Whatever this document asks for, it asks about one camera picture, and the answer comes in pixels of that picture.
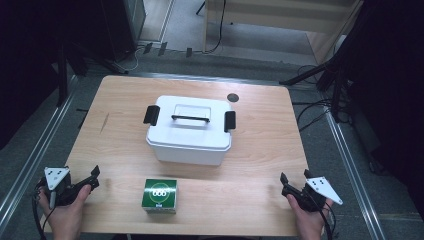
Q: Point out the person's right hand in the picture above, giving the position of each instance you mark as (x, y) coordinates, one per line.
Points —
(310, 223)

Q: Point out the person's left hand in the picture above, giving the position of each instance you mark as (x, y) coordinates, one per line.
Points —
(66, 216)

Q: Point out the black tape strip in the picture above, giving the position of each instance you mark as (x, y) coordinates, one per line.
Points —
(162, 48)
(147, 48)
(189, 52)

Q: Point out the white plastic storage box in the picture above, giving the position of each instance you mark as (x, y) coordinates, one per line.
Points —
(186, 155)

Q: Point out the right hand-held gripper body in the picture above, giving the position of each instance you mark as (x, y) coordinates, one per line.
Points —
(321, 190)

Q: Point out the metal floor rail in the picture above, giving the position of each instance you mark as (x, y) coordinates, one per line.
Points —
(353, 173)
(36, 150)

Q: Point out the light wooden furniture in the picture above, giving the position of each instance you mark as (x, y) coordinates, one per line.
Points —
(283, 16)

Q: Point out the black metal stand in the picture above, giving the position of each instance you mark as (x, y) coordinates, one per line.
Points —
(62, 73)
(333, 76)

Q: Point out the green cardboard box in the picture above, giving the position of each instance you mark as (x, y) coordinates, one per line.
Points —
(159, 195)

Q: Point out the dark round table grommet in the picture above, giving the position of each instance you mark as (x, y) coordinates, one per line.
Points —
(233, 97)

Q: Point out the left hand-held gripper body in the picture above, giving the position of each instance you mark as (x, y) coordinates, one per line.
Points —
(56, 176)

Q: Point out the black cabinet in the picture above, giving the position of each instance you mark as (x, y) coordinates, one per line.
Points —
(120, 26)

